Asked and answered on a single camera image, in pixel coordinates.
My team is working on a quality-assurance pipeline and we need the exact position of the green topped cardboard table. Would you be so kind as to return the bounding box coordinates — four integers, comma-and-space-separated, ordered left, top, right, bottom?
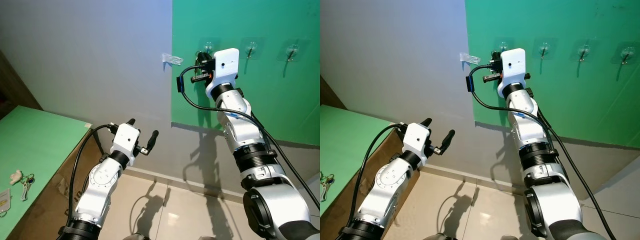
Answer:
320, 105, 407, 240
0, 105, 109, 240

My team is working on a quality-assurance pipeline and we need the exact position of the translucent tape strip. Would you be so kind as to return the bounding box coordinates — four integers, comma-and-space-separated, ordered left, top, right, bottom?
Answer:
459, 51, 482, 66
162, 51, 184, 67

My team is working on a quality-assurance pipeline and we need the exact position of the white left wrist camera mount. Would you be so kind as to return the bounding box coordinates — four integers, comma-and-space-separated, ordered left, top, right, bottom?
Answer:
110, 123, 141, 167
402, 122, 432, 167

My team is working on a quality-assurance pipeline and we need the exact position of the green wall board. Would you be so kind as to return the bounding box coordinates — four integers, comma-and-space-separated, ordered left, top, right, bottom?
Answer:
464, 0, 640, 150
171, 0, 321, 147

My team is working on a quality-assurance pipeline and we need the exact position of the bunch of metal keys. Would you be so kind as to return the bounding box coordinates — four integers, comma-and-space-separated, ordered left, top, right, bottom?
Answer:
322, 172, 335, 202
19, 173, 36, 202

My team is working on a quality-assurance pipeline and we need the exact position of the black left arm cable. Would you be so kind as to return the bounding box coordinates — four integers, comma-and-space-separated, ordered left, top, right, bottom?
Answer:
65, 124, 115, 229
350, 123, 406, 230

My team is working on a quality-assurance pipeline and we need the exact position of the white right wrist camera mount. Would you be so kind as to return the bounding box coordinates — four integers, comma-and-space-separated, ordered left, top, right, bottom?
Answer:
205, 48, 240, 99
496, 48, 531, 99

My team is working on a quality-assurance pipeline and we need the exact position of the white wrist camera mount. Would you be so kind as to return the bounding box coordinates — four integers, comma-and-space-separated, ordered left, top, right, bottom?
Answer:
205, 48, 240, 99
110, 123, 141, 167
402, 122, 432, 167
496, 48, 531, 99

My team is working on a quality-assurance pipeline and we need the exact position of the white card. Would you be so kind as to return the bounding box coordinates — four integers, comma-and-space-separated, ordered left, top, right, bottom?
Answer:
0, 188, 12, 217

